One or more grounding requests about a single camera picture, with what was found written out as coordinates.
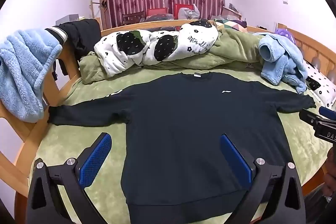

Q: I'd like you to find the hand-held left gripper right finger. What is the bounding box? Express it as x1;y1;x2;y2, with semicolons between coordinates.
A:
219;133;306;224

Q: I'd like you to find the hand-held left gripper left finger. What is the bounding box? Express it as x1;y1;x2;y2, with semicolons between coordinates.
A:
26;132;113;224

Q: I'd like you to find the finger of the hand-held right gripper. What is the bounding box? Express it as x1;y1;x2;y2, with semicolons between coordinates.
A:
319;106;336;120
299;108;324;127

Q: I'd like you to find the black sweatshirt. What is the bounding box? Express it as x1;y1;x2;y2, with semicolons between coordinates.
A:
47;72;317;224

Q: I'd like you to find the person's right hand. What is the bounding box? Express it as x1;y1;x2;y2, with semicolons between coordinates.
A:
324;147;336;198

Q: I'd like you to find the green fleece bed sheet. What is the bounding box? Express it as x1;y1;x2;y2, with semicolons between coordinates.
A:
29;61;334;224

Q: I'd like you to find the white floral print pillow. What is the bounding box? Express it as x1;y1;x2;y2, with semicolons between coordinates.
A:
304;61;336;109

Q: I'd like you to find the light blue fleece garment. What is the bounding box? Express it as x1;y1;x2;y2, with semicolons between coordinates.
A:
259;32;309;94

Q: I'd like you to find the purple plush toy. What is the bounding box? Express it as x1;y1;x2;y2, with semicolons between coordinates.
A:
274;28;296;43

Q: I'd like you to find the crumpled green blanket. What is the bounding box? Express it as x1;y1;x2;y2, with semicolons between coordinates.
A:
79;28;265;84

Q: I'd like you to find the light blue fleece towel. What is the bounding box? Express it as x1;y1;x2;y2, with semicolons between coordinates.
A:
0;28;63;123

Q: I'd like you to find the colourful patchwork pillow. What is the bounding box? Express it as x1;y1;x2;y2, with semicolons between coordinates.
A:
214;19;248;31

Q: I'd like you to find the white strawberry print quilt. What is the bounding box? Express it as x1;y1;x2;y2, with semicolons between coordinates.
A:
94;18;219;77

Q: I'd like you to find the black jacket with striped cuff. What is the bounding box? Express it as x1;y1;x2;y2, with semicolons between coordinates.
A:
45;19;101;80

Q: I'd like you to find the cardboard box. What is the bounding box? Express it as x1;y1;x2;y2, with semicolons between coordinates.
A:
222;4;242;20

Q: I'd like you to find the grey box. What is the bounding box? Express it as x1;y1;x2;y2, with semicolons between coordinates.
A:
56;14;79;25

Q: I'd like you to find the dark wooden chair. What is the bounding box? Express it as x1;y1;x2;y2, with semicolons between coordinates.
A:
122;11;146;25

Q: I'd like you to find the wooden stand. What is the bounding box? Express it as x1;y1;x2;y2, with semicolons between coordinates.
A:
89;0;111;30

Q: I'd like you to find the white plastic bag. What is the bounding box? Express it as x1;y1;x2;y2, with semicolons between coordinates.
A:
178;4;200;19

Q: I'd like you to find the red box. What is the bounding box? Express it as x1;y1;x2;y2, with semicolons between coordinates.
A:
146;7;168;17
173;4;195;16

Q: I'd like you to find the wooden bed frame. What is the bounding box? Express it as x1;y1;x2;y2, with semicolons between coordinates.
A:
0;18;336;214

